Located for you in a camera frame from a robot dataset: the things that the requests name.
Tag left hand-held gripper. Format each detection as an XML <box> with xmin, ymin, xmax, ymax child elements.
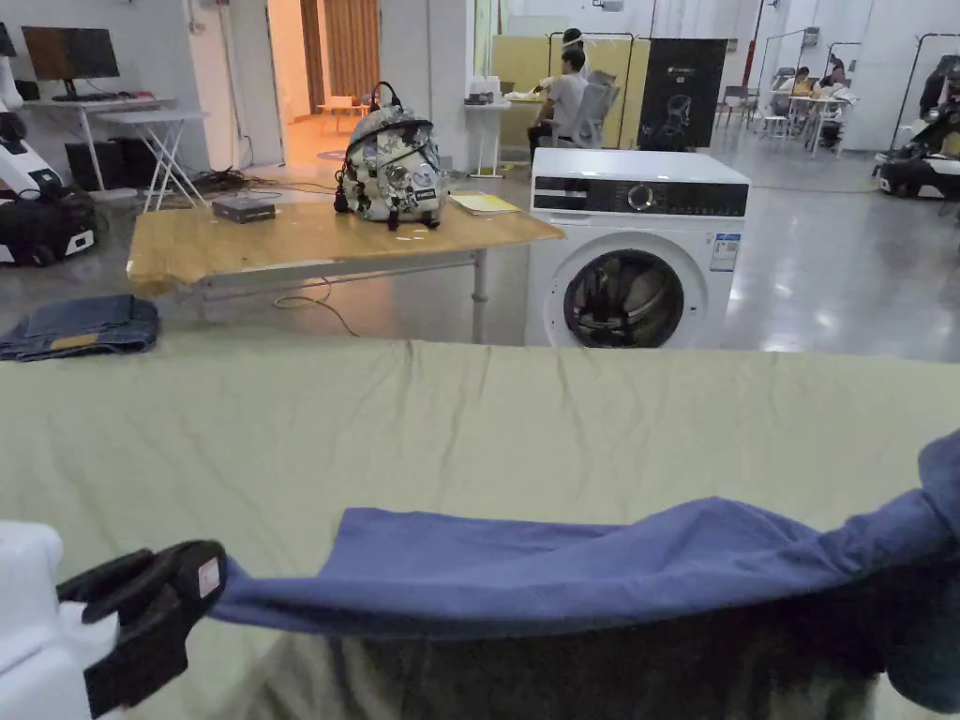
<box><xmin>0</xmin><ymin>520</ymin><xmax>228</xmax><ymax>720</ymax></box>

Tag dark blue shirt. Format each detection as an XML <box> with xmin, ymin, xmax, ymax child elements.
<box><xmin>208</xmin><ymin>428</ymin><xmax>960</xmax><ymax>720</ymax></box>

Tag folded blue jeans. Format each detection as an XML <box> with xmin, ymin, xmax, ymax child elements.
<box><xmin>0</xmin><ymin>293</ymin><xmax>162</xmax><ymax>364</ymax></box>

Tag bed with pale green sheet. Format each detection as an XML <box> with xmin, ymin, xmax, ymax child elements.
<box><xmin>0</xmin><ymin>332</ymin><xmax>960</xmax><ymax>720</ymax></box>

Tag wooden top table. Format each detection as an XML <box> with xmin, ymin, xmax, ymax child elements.
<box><xmin>125</xmin><ymin>190</ymin><xmax>568</xmax><ymax>346</ymax></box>

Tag small black box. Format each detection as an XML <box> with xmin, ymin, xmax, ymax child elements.
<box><xmin>211</xmin><ymin>195</ymin><xmax>281</xmax><ymax>225</ymax></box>

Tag white folding table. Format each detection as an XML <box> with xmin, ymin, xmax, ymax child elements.
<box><xmin>96</xmin><ymin>109</ymin><xmax>212</xmax><ymax>213</ymax></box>

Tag floral patterned backpack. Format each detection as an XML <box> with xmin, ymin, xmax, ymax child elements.
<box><xmin>334</xmin><ymin>82</ymin><xmax>451</xmax><ymax>231</ymax></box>

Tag yellow paper folder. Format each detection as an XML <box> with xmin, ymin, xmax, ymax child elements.
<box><xmin>447</xmin><ymin>190</ymin><xmax>521</xmax><ymax>218</ymax></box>

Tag small wooden table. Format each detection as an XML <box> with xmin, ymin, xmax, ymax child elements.
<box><xmin>316</xmin><ymin>96</ymin><xmax>374</xmax><ymax>138</ymax></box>

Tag white desk with monitor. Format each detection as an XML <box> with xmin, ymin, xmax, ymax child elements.
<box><xmin>19</xmin><ymin>25</ymin><xmax>179</xmax><ymax>194</ymax></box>

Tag white table with bottles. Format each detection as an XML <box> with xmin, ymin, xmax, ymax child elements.
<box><xmin>462</xmin><ymin>73</ymin><xmax>558</xmax><ymax>179</ymax></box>

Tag white washing machine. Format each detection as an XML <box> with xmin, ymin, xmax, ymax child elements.
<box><xmin>524</xmin><ymin>146</ymin><xmax>752</xmax><ymax>351</ymax></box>

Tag grey office chair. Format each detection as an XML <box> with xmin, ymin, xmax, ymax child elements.
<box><xmin>553</xmin><ymin>72</ymin><xmax>623</xmax><ymax>149</ymax></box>

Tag black display banner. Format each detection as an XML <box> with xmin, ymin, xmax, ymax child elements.
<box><xmin>637</xmin><ymin>37</ymin><xmax>730</xmax><ymax>152</ymax></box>

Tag group of people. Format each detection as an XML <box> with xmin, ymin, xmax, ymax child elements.
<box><xmin>771</xmin><ymin>63</ymin><xmax>863</xmax><ymax>158</ymax></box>

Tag black clothes rack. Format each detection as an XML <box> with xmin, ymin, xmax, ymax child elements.
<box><xmin>888</xmin><ymin>32</ymin><xmax>960</xmax><ymax>154</ymax></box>

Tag yellow floor cable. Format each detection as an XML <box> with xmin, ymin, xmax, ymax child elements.
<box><xmin>273</xmin><ymin>276</ymin><xmax>362</xmax><ymax>339</ymax></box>

